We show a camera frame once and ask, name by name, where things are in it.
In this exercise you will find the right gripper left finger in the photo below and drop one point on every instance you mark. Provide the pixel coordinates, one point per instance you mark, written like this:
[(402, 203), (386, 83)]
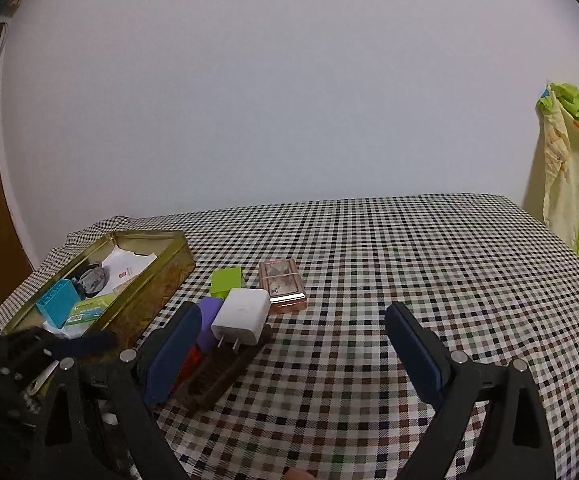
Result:
[(143, 378)]

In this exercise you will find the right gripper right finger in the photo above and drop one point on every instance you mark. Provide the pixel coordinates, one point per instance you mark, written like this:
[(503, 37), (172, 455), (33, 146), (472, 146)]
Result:
[(447, 380)]

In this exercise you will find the red toy brick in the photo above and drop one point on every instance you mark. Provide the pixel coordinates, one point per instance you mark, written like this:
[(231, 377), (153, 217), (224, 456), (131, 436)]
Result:
[(190, 365)]

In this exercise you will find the brown wooden comb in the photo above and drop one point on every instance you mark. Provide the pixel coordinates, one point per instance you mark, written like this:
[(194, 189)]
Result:
[(217, 373)]

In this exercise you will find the purple toy brick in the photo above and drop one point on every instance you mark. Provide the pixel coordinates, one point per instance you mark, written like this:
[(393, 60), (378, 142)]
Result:
[(209, 308)]

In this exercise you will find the white charger plug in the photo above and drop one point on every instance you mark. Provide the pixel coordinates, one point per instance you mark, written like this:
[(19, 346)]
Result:
[(242, 316)]

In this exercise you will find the person's right hand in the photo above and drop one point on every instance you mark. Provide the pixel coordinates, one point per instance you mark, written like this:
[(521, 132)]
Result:
[(292, 473)]

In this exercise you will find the blue toy brick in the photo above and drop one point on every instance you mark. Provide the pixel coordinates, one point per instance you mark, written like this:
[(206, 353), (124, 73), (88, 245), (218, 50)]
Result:
[(56, 304)]

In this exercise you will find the green floss pick box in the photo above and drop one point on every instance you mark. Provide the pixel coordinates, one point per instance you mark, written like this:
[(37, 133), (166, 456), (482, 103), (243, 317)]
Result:
[(88, 311)]

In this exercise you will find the grey black watch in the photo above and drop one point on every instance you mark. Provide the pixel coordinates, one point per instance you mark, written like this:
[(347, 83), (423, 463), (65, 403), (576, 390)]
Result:
[(90, 280)]

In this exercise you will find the white paper liner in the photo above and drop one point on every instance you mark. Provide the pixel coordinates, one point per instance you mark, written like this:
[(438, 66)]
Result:
[(116, 260)]

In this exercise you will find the checkered tablecloth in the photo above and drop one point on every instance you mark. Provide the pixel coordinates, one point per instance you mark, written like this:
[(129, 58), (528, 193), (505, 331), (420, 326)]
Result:
[(329, 395)]

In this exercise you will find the green toy brick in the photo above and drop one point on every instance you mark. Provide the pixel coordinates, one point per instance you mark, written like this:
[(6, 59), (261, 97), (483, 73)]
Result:
[(222, 281)]

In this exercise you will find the rose gold makeup palette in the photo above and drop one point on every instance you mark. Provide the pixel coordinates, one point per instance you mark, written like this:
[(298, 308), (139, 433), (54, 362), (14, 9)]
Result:
[(284, 284)]

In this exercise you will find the green yellow hanging cloth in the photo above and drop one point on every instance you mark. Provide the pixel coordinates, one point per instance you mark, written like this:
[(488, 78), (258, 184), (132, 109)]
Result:
[(553, 196)]

